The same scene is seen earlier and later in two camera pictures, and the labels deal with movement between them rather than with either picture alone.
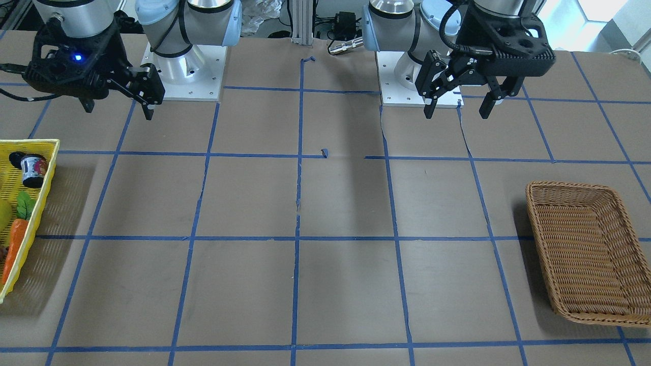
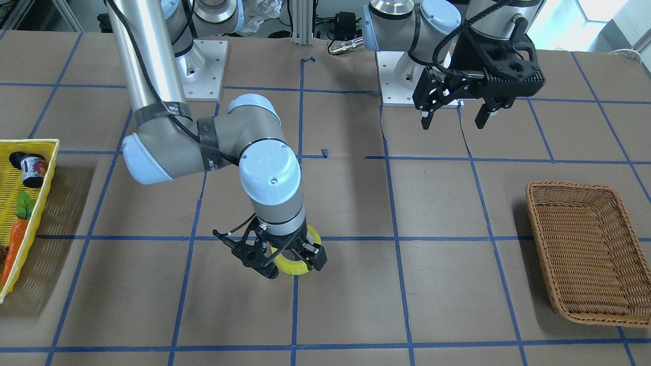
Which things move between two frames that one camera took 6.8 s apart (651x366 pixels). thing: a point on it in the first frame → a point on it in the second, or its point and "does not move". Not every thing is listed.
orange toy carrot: (25, 205) does not move
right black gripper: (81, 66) → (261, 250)
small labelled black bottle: (34, 167) does not move
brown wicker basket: (595, 267) does not move
